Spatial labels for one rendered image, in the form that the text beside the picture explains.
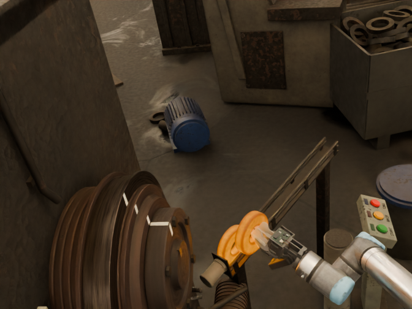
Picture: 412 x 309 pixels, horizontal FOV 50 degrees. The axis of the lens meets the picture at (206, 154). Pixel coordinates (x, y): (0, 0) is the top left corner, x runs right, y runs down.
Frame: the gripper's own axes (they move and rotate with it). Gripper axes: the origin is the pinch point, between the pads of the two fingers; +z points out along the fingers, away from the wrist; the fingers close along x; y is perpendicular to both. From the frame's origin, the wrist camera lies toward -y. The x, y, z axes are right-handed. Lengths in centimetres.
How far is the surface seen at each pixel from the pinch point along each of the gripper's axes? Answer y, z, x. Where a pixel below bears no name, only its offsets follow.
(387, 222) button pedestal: -17, -33, -52
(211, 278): -17.2, 3.3, 15.8
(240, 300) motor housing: -31.8, -6.2, 8.6
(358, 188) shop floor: -86, -3, -128
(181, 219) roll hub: 34.2, 3.7, 32.1
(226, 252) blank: -13.3, 4.8, 6.0
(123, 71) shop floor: -171, 291, -179
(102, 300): 41, -2, 61
